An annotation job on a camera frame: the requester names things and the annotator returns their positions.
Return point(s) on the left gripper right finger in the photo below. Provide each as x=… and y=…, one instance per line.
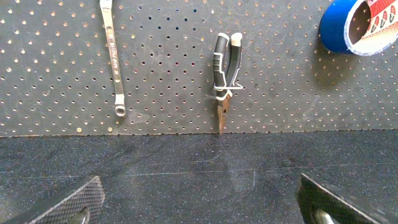
x=314, y=196

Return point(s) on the wrench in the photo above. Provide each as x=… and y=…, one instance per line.
x=112, y=56

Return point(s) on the metal loop hook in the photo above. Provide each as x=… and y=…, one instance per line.
x=237, y=87

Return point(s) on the black and white pliers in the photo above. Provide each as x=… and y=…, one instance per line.
x=220, y=68

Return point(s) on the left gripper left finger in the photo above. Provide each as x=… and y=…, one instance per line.
x=87, y=196

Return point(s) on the black pegboard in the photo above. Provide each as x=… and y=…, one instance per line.
x=280, y=93

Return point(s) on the roll of blue tape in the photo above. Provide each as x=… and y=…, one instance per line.
x=334, y=31

